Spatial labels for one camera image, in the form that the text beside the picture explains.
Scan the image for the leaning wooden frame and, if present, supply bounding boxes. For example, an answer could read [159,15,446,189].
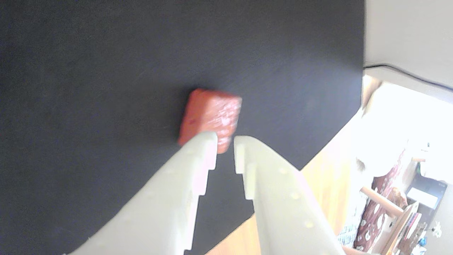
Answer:
[380,202,425,255]

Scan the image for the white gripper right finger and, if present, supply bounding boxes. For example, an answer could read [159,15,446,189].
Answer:
[233,135,345,255]

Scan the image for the black box appliance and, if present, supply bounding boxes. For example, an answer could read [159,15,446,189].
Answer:
[405,172,448,220]

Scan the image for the wooden rod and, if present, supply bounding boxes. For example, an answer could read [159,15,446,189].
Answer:
[360,187,404,217]

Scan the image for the red patterned fabric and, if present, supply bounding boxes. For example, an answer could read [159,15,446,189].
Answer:
[354,163,407,252]

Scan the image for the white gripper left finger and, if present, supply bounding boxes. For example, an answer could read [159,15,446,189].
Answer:
[65,131,218,255]

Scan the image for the red block toy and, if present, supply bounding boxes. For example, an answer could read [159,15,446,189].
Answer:
[178,89,243,154]

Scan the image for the black mat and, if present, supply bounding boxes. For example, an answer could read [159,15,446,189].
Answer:
[0,0,366,255]

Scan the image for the thin black cable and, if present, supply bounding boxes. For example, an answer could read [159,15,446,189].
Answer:
[363,63,453,90]

